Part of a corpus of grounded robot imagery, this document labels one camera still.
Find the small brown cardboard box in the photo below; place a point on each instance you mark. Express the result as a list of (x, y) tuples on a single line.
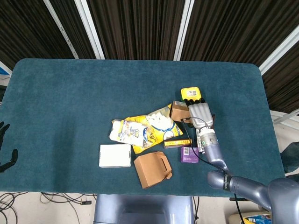
[(178, 112)]

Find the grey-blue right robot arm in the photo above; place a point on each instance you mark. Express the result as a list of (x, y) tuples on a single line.
[(245, 186)]

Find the yellow lidded plastic container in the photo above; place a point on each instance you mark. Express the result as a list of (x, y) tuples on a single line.
[(190, 92)]

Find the small purple box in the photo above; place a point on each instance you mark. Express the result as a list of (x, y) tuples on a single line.
[(188, 156)]

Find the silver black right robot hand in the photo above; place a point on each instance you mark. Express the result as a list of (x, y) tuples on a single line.
[(201, 114)]

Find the dark green bag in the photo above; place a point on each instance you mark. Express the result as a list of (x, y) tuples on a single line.
[(290, 156)]

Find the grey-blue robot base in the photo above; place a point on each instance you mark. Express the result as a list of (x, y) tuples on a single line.
[(142, 208)]

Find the black plug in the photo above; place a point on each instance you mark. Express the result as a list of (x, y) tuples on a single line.
[(85, 202)]

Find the white frame post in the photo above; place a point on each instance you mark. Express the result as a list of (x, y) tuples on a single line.
[(279, 52), (61, 28), (184, 30), (90, 28)]

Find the teal table cloth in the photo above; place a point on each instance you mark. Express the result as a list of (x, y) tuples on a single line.
[(70, 116)]

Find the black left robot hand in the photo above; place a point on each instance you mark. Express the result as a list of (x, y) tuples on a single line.
[(3, 137)]

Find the white flat box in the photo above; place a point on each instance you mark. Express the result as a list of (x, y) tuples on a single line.
[(115, 155)]

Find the dark pleated curtain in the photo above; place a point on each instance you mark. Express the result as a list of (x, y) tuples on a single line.
[(140, 28)]

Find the white tissue pack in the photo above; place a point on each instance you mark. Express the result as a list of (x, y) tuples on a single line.
[(127, 133)]

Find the narrow yellow orange box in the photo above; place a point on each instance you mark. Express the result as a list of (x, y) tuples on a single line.
[(178, 143)]

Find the beige tray with blue package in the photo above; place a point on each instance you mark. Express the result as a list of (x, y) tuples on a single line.
[(252, 219)]

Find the yellow snack bag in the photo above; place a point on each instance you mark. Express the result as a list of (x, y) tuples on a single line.
[(161, 126)]

